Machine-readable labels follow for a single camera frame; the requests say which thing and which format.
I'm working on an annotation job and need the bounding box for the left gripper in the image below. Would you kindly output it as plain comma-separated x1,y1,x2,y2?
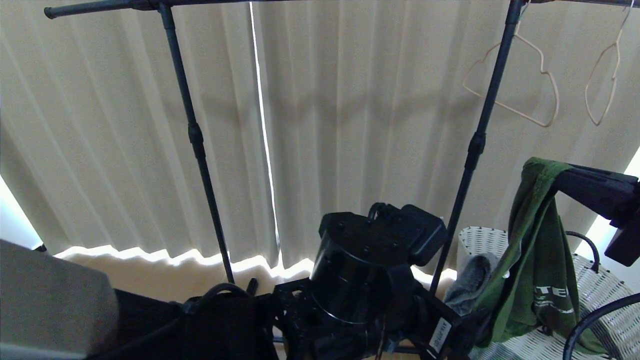
300,290,473,360

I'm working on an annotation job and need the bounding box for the beige curtain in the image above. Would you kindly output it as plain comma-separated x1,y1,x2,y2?
0,0,640,271

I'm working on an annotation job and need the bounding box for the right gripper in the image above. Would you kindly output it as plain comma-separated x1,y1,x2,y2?
604,180,640,267

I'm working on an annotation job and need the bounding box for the black clothes rack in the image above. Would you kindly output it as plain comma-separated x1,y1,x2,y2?
44,0,640,296

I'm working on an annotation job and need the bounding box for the pink clothes hanger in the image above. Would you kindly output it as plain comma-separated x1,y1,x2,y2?
585,5,633,127
462,0,560,128

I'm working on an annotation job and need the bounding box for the white laundry basket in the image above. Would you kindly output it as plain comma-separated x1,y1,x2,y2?
457,226,640,360

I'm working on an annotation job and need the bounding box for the pale grey garment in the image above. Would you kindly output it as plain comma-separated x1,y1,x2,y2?
444,252,501,317

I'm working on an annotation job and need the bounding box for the green long-sleeved shirt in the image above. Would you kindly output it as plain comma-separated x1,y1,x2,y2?
472,157,608,356

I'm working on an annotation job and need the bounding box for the black cable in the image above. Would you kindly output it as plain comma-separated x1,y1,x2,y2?
182,281,256,313
562,292,640,360

